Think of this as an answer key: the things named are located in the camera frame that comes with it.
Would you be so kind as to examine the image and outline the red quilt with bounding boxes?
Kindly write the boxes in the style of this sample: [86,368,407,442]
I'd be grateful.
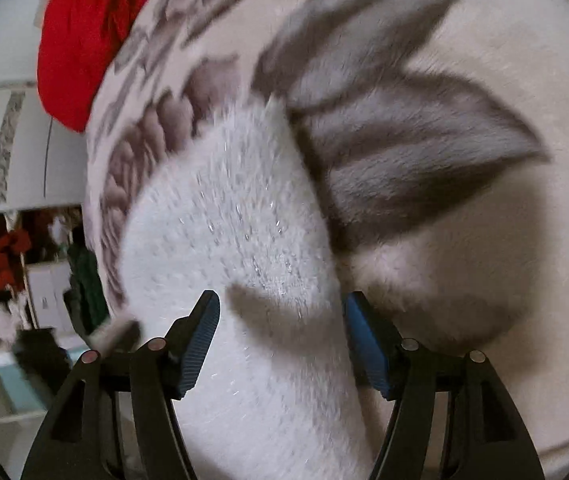
[37,0,165,133]

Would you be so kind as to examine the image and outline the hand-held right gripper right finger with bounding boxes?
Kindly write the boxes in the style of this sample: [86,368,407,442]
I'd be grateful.
[343,291,547,480]

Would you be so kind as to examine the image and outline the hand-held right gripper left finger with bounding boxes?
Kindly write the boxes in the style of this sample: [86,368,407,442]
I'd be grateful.
[20,290,222,480]

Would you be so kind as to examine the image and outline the white sliding-door wardrobe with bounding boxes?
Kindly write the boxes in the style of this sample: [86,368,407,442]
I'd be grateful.
[0,0,90,218]

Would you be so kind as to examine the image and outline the white drawer unit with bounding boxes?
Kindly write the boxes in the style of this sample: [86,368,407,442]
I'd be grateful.
[24,260,79,336]

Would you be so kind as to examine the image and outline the white fuzzy cardigan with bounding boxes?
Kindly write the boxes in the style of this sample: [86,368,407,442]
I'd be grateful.
[118,100,380,480]

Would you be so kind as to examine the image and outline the floral plush blanket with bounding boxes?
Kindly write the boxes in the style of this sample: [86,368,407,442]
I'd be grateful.
[84,0,569,480]

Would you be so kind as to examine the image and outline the dark green folded clothes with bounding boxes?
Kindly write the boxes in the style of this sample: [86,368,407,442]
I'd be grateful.
[63,230,111,346]

